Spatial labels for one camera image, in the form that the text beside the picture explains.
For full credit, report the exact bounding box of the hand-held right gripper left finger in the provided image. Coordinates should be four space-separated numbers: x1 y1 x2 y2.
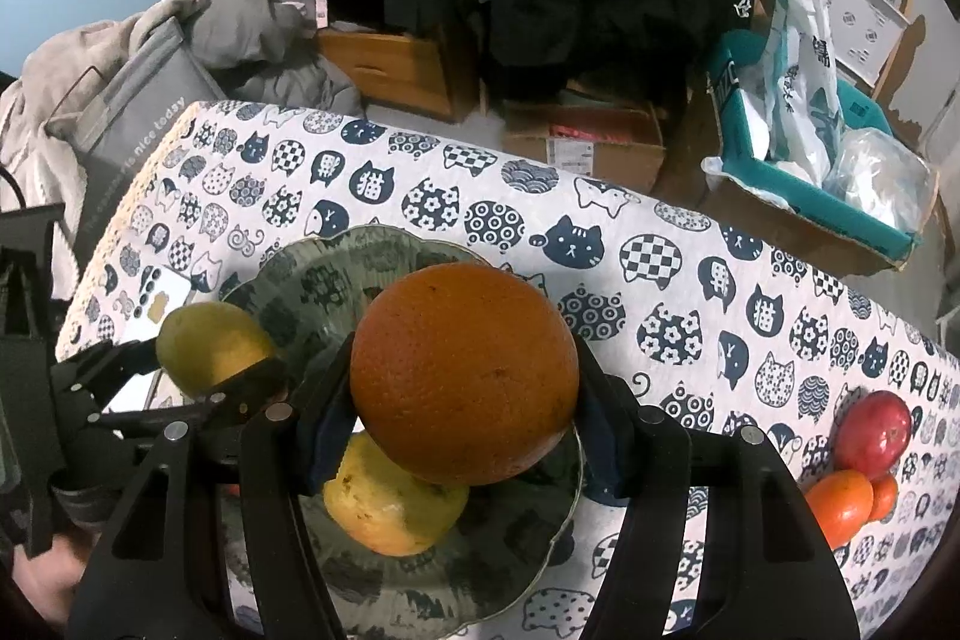
66 329 361 640

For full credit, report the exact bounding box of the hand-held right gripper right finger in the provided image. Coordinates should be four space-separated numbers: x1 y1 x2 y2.
574 340 863 640

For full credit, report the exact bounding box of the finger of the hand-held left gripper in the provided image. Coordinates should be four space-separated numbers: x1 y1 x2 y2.
86 357 291 432
49 338 164 414

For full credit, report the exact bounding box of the greenish yellow pear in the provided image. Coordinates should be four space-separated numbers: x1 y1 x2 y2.
155 301 278 397

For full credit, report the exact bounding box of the dark patterned glass bowl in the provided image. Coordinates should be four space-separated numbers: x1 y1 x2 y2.
217 225 586 626

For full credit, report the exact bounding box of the large orange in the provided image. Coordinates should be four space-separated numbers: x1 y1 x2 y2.
350 263 580 485

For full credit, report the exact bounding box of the orange tangerine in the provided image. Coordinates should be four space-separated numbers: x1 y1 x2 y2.
868 473 899 522
806 470 876 549

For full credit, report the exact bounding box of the red apple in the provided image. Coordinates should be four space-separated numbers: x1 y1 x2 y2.
835 390 914 480

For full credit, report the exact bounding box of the cat print tablecloth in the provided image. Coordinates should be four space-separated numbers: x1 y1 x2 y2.
56 100 960 640

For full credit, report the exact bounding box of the grey tote bag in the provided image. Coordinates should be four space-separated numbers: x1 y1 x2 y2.
45 17 226 266

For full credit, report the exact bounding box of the plain cardboard box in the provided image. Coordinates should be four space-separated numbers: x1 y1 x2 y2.
697 152 938 277

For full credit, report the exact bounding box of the cardboard box with red label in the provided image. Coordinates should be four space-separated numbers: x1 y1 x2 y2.
502 77 668 195

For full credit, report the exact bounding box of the teal box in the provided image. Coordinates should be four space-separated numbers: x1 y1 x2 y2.
701 29 923 259

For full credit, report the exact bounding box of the grey clothes pile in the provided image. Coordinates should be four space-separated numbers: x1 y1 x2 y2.
184 0 365 116

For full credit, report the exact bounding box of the wooden drawer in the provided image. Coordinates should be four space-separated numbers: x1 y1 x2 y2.
315 21 481 124

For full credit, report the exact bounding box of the clear plastic bag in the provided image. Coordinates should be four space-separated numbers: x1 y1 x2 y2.
825 126 938 236

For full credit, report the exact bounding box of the white drawer basket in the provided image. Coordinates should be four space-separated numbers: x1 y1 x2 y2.
825 0 912 86

